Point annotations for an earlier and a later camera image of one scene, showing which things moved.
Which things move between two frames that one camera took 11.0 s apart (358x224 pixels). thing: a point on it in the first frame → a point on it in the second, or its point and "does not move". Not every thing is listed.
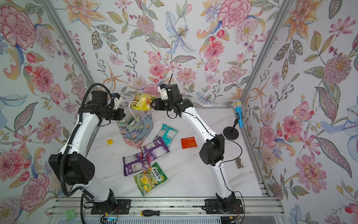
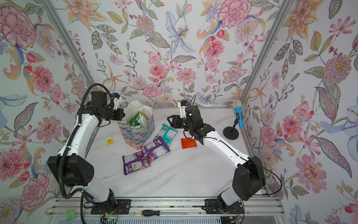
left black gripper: (120, 111) does not move
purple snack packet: (154, 149) does not move
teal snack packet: (167, 134) does not move
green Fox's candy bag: (150, 178) → (139, 119)
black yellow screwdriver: (148, 213) does not move
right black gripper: (159, 105) → (176, 121)
